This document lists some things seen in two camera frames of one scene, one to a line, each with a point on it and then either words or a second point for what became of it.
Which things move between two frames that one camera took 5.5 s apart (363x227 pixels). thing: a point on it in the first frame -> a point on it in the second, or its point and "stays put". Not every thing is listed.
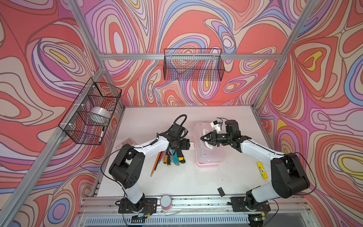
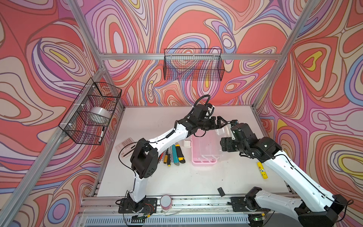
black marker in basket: x=101 y=135 stays put
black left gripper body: x=182 y=144 -> x=207 y=125
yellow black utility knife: x=180 y=156 stays put
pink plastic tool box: x=208 y=155 stays put
